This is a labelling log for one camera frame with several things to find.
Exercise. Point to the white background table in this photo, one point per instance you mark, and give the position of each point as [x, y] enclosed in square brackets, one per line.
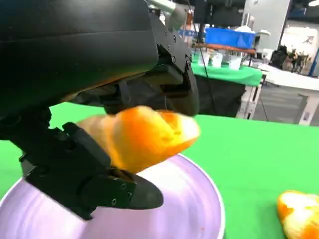
[294, 84]

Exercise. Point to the white table frame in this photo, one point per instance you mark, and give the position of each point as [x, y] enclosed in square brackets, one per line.
[250, 102]

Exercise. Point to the grey metal pipe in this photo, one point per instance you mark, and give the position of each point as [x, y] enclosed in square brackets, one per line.
[172, 12]

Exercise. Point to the blue plastic bin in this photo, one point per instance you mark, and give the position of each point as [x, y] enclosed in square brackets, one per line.
[229, 37]

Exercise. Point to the green cloth on background table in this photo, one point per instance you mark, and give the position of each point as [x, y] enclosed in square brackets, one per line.
[229, 73]

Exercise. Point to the orange white toy bread roll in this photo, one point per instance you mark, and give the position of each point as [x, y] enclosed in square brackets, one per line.
[301, 214]
[144, 139]

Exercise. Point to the lilac plate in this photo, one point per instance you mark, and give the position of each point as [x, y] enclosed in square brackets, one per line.
[179, 199]

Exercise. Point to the white pillar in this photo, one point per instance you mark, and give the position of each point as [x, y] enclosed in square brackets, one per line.
[266, 22]

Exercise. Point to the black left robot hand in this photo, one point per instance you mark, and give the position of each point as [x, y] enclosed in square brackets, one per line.
[74, 49]

